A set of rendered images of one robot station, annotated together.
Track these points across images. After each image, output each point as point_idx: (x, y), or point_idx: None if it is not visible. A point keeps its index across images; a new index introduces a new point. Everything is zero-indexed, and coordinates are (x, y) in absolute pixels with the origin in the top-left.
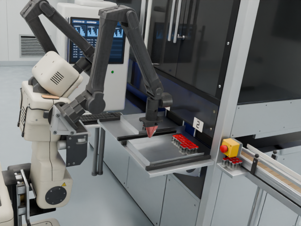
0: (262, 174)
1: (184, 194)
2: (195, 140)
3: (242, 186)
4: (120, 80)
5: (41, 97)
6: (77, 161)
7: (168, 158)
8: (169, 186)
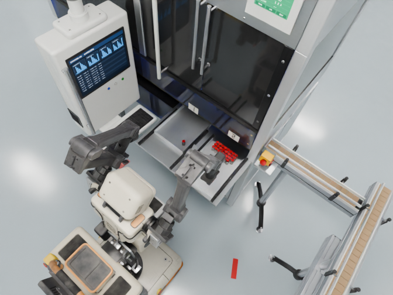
0: (290, 169)
1: None
2: (227, 136)
3: None
4: (131, 80)
5: (133, 227)
6: None
7: (223, 183)
8: None
